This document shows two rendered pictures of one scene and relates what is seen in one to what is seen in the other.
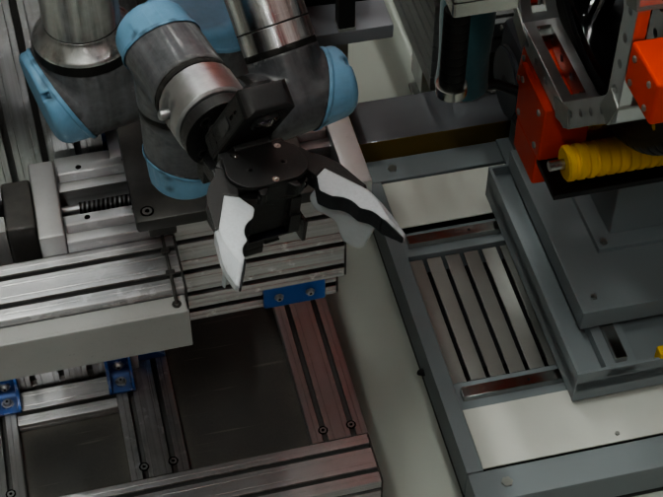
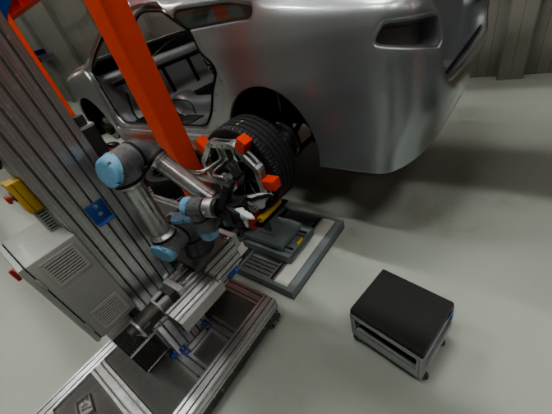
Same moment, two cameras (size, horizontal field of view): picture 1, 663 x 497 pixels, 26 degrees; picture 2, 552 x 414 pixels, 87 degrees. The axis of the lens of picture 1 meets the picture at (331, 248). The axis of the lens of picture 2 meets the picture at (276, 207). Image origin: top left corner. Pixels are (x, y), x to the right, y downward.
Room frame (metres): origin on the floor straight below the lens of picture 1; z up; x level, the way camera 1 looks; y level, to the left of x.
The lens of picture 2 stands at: (0.05, 0.38, 1.77)
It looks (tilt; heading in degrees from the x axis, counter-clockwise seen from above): 35 degrees down; 329
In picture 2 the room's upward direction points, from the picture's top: 17 degrees counter-clockwise
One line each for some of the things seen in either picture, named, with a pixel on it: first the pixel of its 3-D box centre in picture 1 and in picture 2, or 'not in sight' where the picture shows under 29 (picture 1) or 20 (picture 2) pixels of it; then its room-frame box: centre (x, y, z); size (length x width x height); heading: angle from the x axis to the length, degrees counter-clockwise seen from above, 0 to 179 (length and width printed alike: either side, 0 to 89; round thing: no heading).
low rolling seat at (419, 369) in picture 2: not in sight; (400, 323); (0.54, -0.46, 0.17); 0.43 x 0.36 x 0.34; 3
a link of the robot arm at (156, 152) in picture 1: (197, 133); (208, 223); (1.02, 0.13, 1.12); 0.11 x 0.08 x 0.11; 118
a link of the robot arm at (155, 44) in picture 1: (172, 62); (195, 207); (1.01, 0.15, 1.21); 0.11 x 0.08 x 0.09; 28
